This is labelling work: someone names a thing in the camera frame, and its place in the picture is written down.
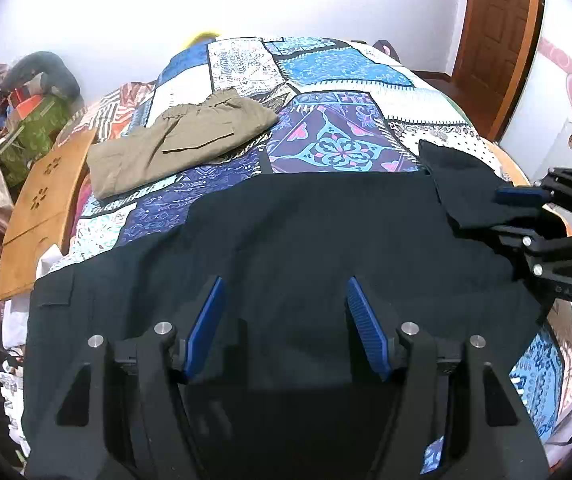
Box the pink cloth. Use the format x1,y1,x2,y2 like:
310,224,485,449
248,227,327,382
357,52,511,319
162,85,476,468
72,180,93,223

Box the black pants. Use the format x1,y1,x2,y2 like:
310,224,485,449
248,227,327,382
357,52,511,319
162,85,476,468
22,140,549,480

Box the green patterned bag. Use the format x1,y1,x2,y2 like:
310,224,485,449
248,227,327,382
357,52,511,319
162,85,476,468
0,99,74,187

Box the blue patchwork printed blanket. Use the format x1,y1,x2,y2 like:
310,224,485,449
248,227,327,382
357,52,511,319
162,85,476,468
46,36,572,461

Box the wooden headboard panel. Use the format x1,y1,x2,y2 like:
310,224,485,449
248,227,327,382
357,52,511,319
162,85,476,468
0,127,98,302

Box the orange box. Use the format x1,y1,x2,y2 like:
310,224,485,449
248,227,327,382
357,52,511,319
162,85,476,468
15,94,50,117

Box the grey neck pillow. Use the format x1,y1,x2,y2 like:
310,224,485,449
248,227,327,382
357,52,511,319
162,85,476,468
3,51,81,101

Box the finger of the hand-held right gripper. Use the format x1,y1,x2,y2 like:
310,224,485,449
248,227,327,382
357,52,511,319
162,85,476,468
494,167,572,212
486,227,572,262

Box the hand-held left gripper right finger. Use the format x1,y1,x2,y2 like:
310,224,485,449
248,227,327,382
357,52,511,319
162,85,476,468
346,276,550,480

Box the brown wooden door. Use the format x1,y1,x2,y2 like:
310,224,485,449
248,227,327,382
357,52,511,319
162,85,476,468
453,0,546,137

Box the khaki pants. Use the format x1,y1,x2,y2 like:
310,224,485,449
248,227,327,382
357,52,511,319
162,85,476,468
87,87,281,199

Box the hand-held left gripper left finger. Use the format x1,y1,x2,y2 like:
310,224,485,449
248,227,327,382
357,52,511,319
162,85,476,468
25,276,227,480

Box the yellow curved item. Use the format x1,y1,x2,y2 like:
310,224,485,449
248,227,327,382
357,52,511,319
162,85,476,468
181,31,219,51

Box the orange striped cloth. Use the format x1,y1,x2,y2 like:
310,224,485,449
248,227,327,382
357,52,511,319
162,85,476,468
56,81,157,147

